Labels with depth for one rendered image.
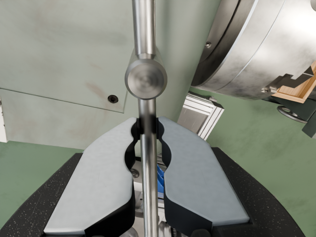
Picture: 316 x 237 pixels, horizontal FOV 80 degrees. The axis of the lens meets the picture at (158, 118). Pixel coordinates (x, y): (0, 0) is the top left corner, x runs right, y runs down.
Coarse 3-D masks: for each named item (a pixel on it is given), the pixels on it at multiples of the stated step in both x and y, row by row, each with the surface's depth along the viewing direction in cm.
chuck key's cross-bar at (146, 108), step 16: (144, 0) 9; (144, 16) 9; (144, 32) 10; (144, 48) 10; (144, 112) 12; (144, 128) 13; (144, 144) 13; (144, 160) 14; (144, 176) 14; (144, 192) 14; (144, 208) 15; (144, 224) 15
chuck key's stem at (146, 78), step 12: (156, 48) 13; (132, 60) 10; (144, 60) 9; (156, 60) 10; (132, 72) 9; (144, 72) 9; (156, 72) 9; (132, 84) 10; (144, 84) 10; (156, 84) 10; (144, 96) 10; (156, 96) 10
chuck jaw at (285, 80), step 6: (306, 72) 31; (312, 72) 32; (276, 78) 31; (282, 78) 30; (288, 78) 30; (300, 78) 32; (306, 78) 32; (270, 84) 32; (276, 84) 32; (282, 84) 32; (288, 84) 34; (294, 84) 34
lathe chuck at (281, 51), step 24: (288, 0) 23; (288, 24) 24; (312, 24) 24; (264, 48) 26; (288, 48) 26; (312, 48) 26; (240, 72) 29; (264, 72) 29; (288, 72) 29; (240, 96) 37; (264, 96) 35
